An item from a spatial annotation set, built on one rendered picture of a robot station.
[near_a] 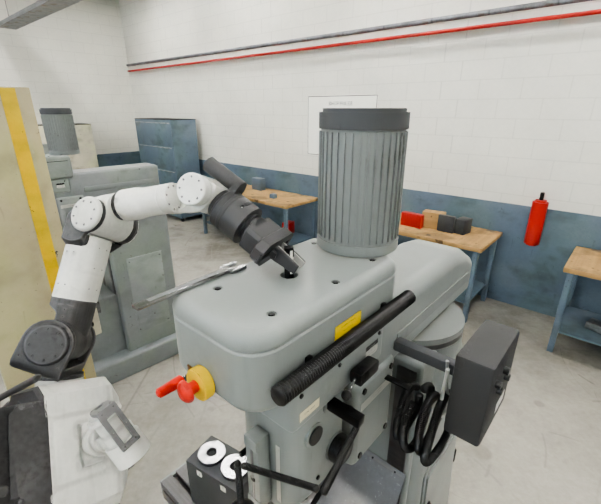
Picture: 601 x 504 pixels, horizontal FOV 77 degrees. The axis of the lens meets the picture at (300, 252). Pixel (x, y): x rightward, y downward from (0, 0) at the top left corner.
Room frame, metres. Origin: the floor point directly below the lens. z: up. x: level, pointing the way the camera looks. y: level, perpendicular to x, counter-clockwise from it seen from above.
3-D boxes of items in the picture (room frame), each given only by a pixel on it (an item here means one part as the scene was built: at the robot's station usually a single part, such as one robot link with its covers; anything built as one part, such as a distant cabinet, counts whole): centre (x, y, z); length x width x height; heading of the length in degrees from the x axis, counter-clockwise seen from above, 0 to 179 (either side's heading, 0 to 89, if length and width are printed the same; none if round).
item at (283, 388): (0.64, -0.11, 1.79); 0.45 x 0.04 x 0.04; 139
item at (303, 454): (0.71, 0.02, 1.47); 0.21 x 0.19 x 0.32; 49
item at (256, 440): (0.63, 0.09, 1.45); 0.04 x 0.04 x 0.21; 49
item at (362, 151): (0.90, -0.14, 2.05); 0.20 x 0.20 x 0.32
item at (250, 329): (0.72, 0.01, 1.81); 0.47 x 0.26 x 0.16; 139
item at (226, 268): (0.66, 0.21, 1.89); 0.24 x 0.04 x 0.01; 142
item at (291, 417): (0.74, -0.01, 1.68); 0.34 x 0.24 x 0.10; 139
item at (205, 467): (0.91, 0.25, 1.05); 0.22 x 0.12 x 0.20; 59
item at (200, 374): (0.54, 0.17, 1.76); 0.06 x 0.02 x 0.06; 49
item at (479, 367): (0.72, -0.43, 1.62); 0.20 x 0.09 x 0.21; 139
